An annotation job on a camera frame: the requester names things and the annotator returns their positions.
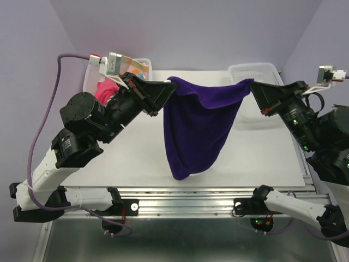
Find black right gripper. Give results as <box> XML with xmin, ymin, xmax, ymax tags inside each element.
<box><xmin>247</xmin><ymin>79</ymin><xmax>321</xmax><ymax>151</ymax></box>

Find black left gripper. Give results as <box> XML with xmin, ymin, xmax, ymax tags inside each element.
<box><xmin>97</xmin><ymin>72</ymin><xmax>179</xmax><ymax>144</ymax></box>

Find purple towel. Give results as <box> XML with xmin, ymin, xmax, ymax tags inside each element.
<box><xmin>163</xmin><ymin>76</ymin><xmax>253</xmax><ymax>181</ymax></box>

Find pink towel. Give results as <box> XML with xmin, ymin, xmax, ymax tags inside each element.
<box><xmin>94</xmin><ymin>78</ymin><xmax>120</xmax><ymax>106</ymax></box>

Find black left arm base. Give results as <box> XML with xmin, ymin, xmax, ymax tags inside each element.
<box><xmin>95</xmin><ymin>187</ymin><xmax>139</xmax><ymax>237</ymax></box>

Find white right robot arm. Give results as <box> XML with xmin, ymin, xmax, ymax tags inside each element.
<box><xmin>249</xmin><ymin>81</ymin><xmax>348</xmax><ymax>247</ymax></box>

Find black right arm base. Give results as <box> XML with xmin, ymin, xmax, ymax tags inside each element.
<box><xmin>231</xmin><ymin>185</ymin><xmax>274</xmax><ymax>234</ymax></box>

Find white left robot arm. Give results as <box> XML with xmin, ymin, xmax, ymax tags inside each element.
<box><xmin>10</xmin><ymin>73</ymin><xmax>177</xmax><ymax>223</ymax></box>

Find white right plastic basket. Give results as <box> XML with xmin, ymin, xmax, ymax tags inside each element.
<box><xmin>227</xmin><ymin>62</ymin><xmax>285</xmax><ymax>129</ymax></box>

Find white plastic basket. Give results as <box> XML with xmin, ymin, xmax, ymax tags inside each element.
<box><xmin>227</xmin><ymin>62</ymin><xmax>285</xmax><ymax>129</ymax></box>
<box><xmin>82</xmin><ymin>58</ymin><xmax>153</xmax><ymax>94</ymax></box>

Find light blue patterned towel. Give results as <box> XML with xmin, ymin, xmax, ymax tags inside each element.
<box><xmin>136</xmin><ymin>72</ymin><xmax>148</xmax><ymax>81</ymax></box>

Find orange dotted patterned towel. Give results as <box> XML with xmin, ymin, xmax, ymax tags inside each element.
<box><xmin>119</xmin><ymin>55</ymin><xmax>149</xmax><ymax>75</ymax></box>

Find white left plastic basket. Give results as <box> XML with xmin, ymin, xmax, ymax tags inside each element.
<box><xmin>82</xmin><ymin>58</ymin><xmax>153</xmax><ymax>94</ymax></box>

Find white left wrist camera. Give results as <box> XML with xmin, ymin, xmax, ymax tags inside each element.
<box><xmin>89</xmin><ymin>52</ymin><xmax>129</xmax><ymax>90</ymax></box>

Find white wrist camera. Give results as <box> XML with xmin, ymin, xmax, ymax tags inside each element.
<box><xmin>89</xmin><ymin>52</ymin><xmax>129</xmax><ymax>90</ymax></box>
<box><xmin>302</xmin><ymin>65</ymin><xmax>348</xmax><ymax>96</ymax></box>

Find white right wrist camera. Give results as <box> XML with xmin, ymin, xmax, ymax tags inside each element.
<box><xmin>302</xmin><ymin>65</ymin><xmax>348</xmax><ymax>96</ymax></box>

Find aluminium mounting rail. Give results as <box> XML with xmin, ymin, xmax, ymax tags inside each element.
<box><xmin>64</xmin><ymin>185</ymin><xmax>331</xmax><ymax>219</ymax></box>

